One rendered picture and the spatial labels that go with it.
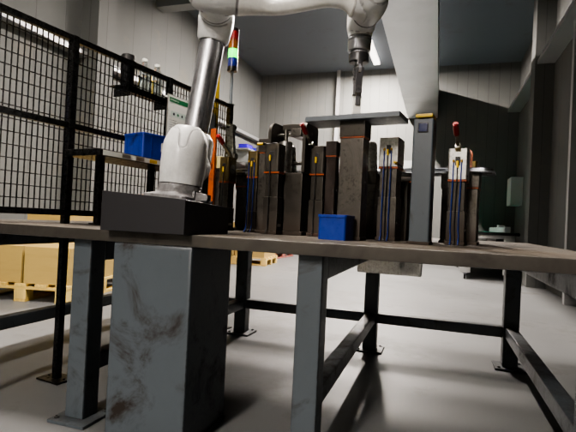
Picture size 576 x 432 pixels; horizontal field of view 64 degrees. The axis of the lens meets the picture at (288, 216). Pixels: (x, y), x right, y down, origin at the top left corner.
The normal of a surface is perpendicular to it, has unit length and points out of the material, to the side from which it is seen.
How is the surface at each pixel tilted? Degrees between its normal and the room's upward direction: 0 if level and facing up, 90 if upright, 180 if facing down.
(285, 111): 90
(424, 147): 90
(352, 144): 90
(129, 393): 90
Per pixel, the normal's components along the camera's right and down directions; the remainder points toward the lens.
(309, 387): -0.31, -0.03
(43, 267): -0.05, -0.01
